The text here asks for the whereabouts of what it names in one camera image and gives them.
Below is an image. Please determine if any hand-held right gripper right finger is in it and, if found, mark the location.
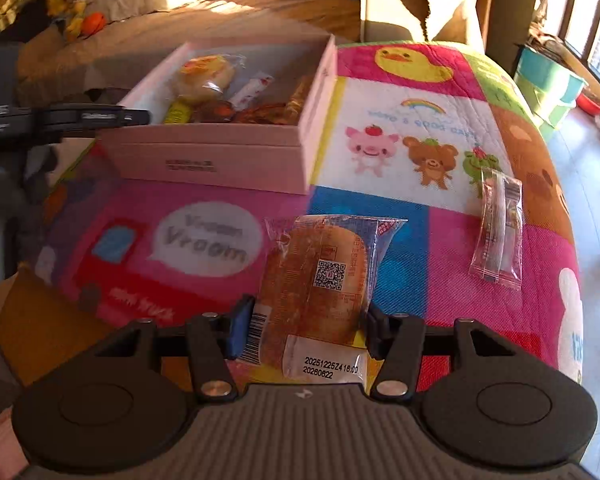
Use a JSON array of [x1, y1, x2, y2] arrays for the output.
[[363, 304, 513, 402]]

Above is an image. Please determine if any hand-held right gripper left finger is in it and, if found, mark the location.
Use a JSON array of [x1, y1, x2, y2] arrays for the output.
[[95, 295, 256, 402]]

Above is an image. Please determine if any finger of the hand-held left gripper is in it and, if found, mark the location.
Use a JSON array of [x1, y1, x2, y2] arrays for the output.
[[35, 103, 152, 134]]

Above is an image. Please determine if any bread packet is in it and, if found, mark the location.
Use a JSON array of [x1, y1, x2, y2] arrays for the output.
[[244, 214, 409, 377]]

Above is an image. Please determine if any pink cardboard box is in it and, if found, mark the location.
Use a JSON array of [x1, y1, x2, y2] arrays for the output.
[[96, 33, 339, 197]]

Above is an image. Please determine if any yellow snack packet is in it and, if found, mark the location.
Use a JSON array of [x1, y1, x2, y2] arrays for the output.
[[162, 97, 197, 125]]

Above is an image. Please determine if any yellow plush toy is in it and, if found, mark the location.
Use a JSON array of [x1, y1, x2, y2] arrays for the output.
[[47, 0, 89, 41]]

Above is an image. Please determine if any colourful printed mat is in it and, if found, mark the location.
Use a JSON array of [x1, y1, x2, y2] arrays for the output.
[[35, 40, 587, 387]]

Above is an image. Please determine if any round bun packet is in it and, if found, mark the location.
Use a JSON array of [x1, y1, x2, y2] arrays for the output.
[[176, 54, 245, 106]]

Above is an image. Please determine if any dark brown snack packet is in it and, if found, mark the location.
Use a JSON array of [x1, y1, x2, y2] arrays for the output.
[[196, 100, 287, 125]]

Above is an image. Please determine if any white red candy packet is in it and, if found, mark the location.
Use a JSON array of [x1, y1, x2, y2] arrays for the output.
[[229, 73, 277, 109]]

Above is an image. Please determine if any clear plastic packet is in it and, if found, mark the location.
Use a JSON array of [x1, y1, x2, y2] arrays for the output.
[[469, 166, 524, 292]]

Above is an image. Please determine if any orange snack packet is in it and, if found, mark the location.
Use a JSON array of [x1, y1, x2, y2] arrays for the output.
[[284, 76, 314, 122]]

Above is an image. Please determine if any beige covered sofa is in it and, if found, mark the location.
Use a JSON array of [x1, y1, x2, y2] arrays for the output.
[[10, 0, 486, 107]]

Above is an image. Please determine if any wooden table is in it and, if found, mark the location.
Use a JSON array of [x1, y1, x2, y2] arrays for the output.
[[0, 269, 117, 387]]

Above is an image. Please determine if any green plastic bin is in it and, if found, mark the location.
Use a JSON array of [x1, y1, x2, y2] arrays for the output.
[[522, 85, 579, 129]]

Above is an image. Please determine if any teal plastic bin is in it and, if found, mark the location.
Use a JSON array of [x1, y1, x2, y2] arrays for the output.
[[512, 44, 590, 111]]

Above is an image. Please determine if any dark framed window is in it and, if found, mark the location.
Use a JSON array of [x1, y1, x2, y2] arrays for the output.
[[530, 0, 600, 107]]

